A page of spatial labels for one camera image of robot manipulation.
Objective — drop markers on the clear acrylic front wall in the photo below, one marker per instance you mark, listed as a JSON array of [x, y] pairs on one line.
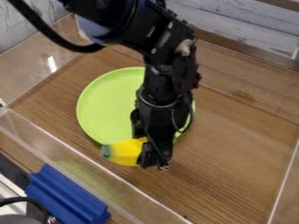
[[30, 147]]

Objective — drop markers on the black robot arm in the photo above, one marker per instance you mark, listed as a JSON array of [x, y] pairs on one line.
[[144, 26]]

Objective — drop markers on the blue plastic clamp block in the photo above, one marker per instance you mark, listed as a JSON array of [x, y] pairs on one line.
[[66, 200]]

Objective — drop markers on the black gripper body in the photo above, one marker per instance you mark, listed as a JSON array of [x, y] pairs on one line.
[[160, 120]]

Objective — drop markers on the yellow toy banana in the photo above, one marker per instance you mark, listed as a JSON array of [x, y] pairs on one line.
[[122, 152]]

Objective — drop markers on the green round plate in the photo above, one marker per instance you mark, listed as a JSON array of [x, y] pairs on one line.
[[105, 104]]

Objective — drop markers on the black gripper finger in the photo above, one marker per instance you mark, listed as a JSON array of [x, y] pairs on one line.
[[148, 158]]

